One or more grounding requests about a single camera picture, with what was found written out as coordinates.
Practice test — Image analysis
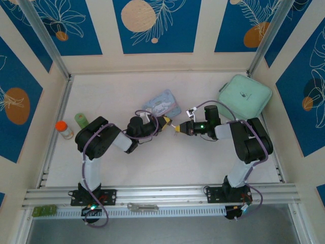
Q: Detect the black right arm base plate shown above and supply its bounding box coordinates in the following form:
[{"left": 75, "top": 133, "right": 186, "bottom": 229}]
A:
[{"left": 205, "top": 187, "right": 253, "bottom": 204}]

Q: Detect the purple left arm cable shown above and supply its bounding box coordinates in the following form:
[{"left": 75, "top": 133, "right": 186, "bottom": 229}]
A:
[{"left": 80, "top": 109, "right": 160, "bottom": 227}]

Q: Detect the black controller board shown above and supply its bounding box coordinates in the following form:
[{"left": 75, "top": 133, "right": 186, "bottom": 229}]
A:
[
  {"left": 81, "top": 205, "right": 104, "bottom": 218},
  {"left": 224, "top": 204, "right": 251, "bottom": 221}
]

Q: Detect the green cylinder container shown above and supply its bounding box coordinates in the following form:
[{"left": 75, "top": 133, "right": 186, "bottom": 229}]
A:
[{"left": 74, "top": 112, "right": 90, "bottom": 129}]

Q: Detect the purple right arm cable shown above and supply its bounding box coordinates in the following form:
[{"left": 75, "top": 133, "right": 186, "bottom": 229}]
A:
[{"left": 194, "top": 100, "right": 269, "bottom": 221}]

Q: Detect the white slotted cable duct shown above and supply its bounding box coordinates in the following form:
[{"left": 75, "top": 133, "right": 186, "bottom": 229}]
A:
[{"left": 54, "top": 205, "right": 227, "bottom": 220}]

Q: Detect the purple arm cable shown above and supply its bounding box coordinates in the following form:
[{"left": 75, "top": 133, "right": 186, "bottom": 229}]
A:
[
  {"left": 80, "top": 109, "right": 160, "bottom": 227},
  {"left": 194, "top": 100, "right": 269, "bottom": 221}
]

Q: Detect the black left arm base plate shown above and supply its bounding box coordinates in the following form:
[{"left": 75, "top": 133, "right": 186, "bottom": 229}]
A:
[{"left": 70, "top": 188, "right": 118, "bottom": 207}]

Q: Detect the aluminium corner post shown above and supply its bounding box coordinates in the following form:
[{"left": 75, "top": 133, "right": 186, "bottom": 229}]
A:
[
  {"left": 18, "top": 0, "right": 72, "bottom": 80},
  {"left": 246, "top": 0, "right": 293, "bottom": 77}
]

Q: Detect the mint green zip pouch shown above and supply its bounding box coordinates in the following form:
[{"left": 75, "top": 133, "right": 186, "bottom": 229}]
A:
[{"left": 217, "top": 74, "right": 273, "bottom": 125}]

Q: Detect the light blue cartoon pouch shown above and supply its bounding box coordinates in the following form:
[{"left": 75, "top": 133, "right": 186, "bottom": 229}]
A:
[{"left": 141, "top": 88, "right": 182, "bottom": 119}]

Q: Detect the orange capped clear bottle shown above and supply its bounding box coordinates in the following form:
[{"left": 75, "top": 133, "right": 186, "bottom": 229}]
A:
[{"left": 55, "top": 120, "right": 75, "bottom": 140}]

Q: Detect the aluminium frame rail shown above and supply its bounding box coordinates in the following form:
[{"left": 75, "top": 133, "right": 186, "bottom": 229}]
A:
[{"left": 22, "top": 183, "right": 300, "bottom": 208}]

